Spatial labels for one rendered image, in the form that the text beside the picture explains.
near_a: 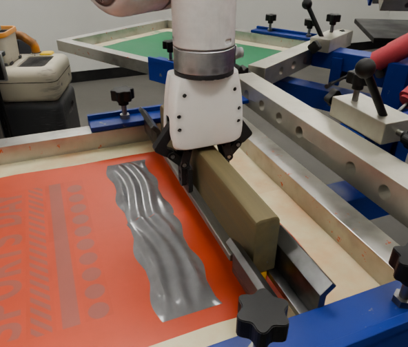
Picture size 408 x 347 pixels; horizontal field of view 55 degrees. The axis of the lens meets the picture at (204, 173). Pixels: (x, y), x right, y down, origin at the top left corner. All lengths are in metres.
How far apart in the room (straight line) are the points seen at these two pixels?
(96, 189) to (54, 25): 3.71
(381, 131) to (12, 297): 0.54
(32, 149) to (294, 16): 4.60
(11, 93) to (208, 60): 1.20
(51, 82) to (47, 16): 2.79
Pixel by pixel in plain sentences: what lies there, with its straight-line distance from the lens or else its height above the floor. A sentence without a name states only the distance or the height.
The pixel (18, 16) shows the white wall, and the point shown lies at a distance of 4.31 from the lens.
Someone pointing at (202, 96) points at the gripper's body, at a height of 1.14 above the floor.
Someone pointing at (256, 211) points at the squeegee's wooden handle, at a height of 1.06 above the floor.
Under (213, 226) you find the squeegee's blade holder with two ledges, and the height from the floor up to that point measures 1.00.
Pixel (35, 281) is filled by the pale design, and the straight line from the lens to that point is 0.53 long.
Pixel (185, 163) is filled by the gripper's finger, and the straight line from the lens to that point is 0.54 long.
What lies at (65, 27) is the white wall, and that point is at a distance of 4.33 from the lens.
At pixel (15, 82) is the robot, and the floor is 0.87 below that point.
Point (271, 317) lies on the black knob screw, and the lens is 0.32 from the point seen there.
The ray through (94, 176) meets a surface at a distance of 0.70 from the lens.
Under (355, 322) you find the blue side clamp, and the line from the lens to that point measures 0.42.
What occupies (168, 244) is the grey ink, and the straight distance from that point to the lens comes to 0.53.
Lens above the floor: 1.31
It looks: 31 degrees down
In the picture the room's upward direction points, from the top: straight up
